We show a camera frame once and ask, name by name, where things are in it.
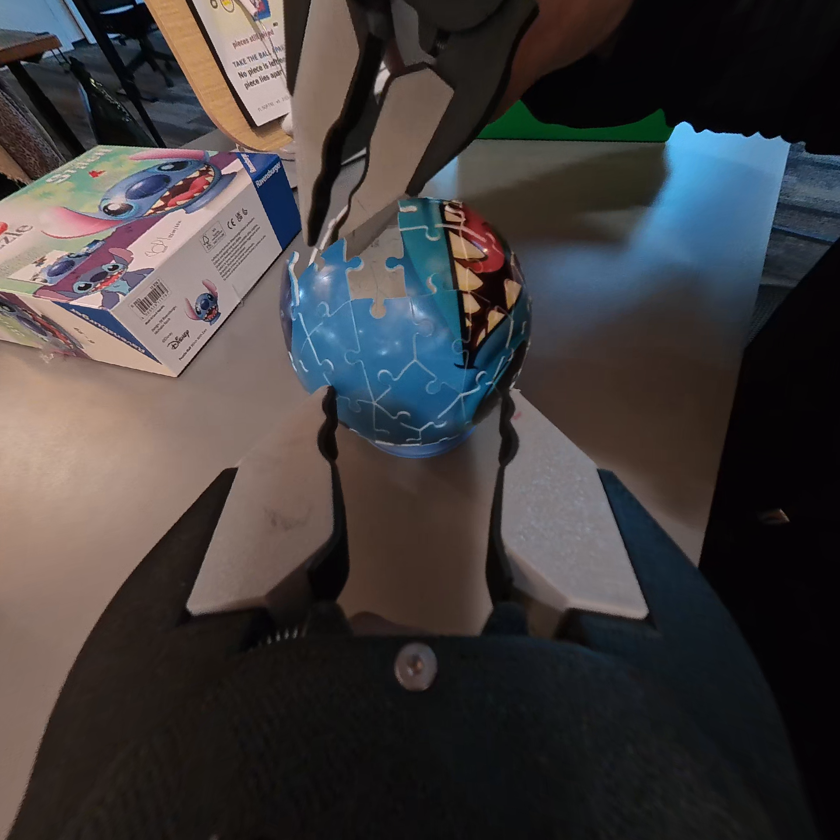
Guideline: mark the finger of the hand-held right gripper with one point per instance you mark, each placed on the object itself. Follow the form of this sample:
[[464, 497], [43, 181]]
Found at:
[[321, 79], [413, 131]]

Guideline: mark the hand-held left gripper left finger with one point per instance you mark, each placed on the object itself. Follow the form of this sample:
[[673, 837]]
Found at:
[[269, 531]]

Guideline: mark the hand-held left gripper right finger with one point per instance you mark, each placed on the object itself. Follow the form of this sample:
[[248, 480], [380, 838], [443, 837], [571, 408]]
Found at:
[[564, 531]]

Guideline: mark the blue cartoon puzzle ball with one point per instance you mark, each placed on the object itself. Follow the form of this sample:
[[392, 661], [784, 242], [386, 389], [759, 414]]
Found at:
[[394, 341]]

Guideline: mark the person's right forearm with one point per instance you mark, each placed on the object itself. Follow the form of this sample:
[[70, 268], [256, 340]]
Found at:
[[722, 65]]

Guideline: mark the printed cardboard puzzle box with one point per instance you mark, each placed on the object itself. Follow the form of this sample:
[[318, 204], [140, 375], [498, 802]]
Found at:
[[131, 262]]

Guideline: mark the person's right hand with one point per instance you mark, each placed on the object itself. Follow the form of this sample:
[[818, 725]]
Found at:
[[558, 39]]

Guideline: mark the wooden document stand with sheet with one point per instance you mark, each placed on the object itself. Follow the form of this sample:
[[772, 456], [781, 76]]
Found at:
[[223, 79]]

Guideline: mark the green plastic bin stack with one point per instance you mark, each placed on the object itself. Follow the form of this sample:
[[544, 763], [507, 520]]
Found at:
[[590, 128]]

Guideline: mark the black office chair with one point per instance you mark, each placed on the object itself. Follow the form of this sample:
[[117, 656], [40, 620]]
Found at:
[[138, 39]]

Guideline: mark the dark bag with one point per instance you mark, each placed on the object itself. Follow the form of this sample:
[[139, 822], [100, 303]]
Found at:
[[111, 105]]

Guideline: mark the person's black clothed torso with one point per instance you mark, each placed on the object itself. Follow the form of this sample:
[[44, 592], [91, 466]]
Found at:
[[774, 459]]

